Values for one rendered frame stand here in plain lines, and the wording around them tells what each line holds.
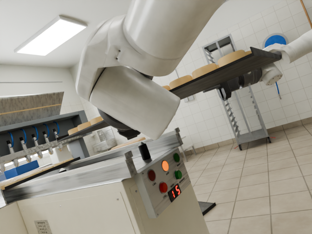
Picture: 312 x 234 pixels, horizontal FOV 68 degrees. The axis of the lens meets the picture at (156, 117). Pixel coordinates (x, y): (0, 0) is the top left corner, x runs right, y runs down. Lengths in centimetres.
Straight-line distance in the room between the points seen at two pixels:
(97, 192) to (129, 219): 13
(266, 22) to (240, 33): 44
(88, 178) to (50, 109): 78
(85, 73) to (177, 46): 11
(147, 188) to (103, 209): 16
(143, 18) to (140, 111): 11
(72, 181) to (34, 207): 31
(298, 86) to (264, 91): 53
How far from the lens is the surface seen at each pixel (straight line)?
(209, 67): 45
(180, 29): 19
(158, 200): 72
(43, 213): 107
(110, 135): 584
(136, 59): 21
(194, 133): 488
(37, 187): 106
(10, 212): 125
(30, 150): 134
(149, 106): 27
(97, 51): 23
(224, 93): 85
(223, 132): 476
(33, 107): 143
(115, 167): 67
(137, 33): 20
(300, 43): 99
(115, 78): 27
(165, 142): 90
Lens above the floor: 97
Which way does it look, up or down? 1 degrees up
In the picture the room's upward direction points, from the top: 20 degrees counter-clockwise
